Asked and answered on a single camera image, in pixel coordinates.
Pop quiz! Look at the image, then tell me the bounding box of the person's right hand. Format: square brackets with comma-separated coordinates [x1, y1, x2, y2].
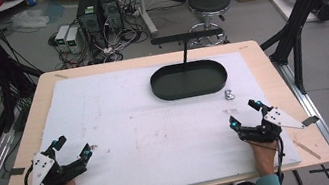
[249, 137, 284, 180]

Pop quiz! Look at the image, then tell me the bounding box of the white foam mat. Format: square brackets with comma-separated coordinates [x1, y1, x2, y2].
[6, 41, 304, 185]

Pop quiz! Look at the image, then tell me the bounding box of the grey desk leg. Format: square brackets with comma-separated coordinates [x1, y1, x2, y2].
[136, 0, 160, 38]

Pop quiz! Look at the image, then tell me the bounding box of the black stand with oval tray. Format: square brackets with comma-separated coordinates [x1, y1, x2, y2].
[143, 26, 234, 104]

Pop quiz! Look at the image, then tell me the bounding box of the clear plastic bag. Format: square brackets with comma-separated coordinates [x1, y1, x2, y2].
[8, 5, 52, 34]

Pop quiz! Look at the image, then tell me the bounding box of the black computer tower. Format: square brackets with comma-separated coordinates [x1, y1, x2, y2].
[73, 0, 109, 51]
[99, 0, 126, 35]

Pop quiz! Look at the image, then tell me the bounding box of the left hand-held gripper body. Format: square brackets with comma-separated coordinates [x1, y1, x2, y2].
[25, 143, 91, 185]

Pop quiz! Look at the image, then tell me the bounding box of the right hand-held gripper cable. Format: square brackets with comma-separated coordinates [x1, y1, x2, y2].
[270, 135, 292, 185]

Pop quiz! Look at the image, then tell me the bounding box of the white power supply unit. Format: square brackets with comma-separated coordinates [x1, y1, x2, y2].
[64, 24, 86, 56]
[52, 23, 74, 54]

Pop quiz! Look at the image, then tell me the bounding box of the thin wooden stick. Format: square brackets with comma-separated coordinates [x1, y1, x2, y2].
[292, 136, 323, 165]

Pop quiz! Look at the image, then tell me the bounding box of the tangle of floor cables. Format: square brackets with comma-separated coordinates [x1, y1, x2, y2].
[41, 0, 160, 73]

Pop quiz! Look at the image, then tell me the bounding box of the small silver metal piece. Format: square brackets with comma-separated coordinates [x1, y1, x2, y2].
[223, 88, 236, 102]

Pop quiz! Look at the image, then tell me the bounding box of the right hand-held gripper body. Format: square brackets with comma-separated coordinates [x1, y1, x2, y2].
[236, 101, 308, 148]

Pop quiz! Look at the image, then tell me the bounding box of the black tape piece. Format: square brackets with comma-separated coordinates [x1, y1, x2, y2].
[300, 114, 322, 128]
[7, 166, 27, 177]

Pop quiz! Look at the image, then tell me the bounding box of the black round stool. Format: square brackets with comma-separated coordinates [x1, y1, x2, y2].
[180, 0, 239, 51]

